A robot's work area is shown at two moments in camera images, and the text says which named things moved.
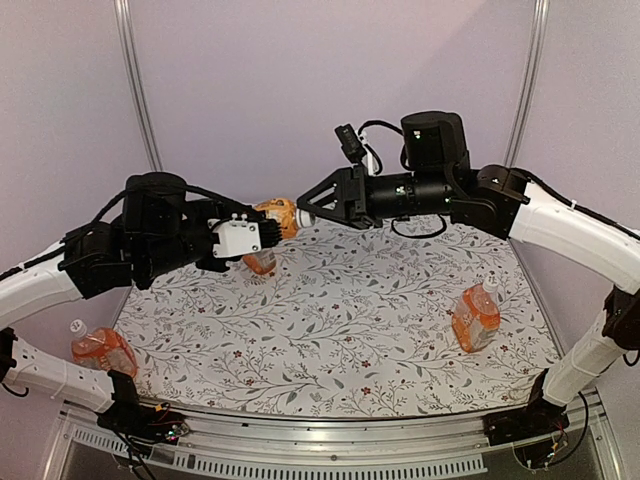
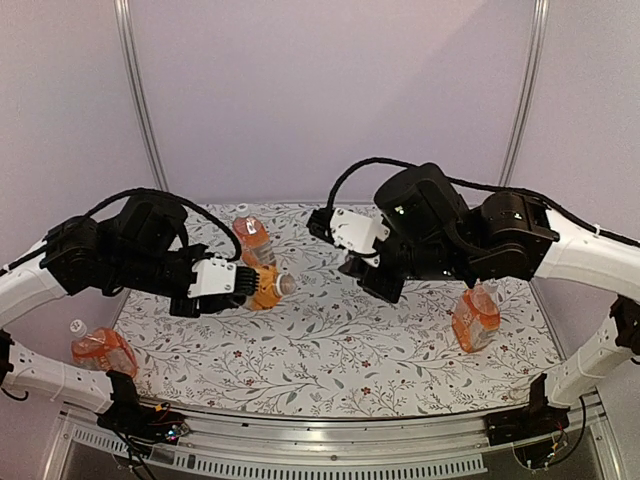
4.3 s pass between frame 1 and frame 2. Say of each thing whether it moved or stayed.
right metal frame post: stayed
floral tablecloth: stayed
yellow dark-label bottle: moved
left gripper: moved
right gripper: moved
